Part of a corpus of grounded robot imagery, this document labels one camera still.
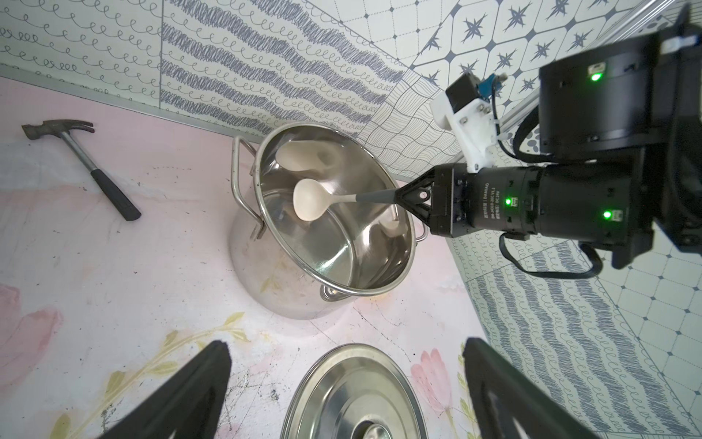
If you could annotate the stainless steel pot lid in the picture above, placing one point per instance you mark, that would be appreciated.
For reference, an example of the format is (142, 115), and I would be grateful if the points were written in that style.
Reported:
(354, 391)

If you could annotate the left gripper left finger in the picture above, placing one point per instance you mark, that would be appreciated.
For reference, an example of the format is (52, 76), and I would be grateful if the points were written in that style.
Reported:
(188, 405)

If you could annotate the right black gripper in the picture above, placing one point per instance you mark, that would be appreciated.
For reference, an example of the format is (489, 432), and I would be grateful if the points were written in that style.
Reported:
(502, 199)

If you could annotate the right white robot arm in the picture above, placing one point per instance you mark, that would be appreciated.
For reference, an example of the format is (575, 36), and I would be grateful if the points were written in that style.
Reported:
(611, 152)

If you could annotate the white spoon grey handle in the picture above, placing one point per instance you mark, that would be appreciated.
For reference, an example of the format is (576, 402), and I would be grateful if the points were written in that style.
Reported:
(311, 199)

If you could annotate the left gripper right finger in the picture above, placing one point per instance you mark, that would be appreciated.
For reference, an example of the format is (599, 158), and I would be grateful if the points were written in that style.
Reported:
(507, 404)

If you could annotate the floral pink table mat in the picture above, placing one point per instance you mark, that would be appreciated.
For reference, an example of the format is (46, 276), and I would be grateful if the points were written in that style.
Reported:
(116, 271)

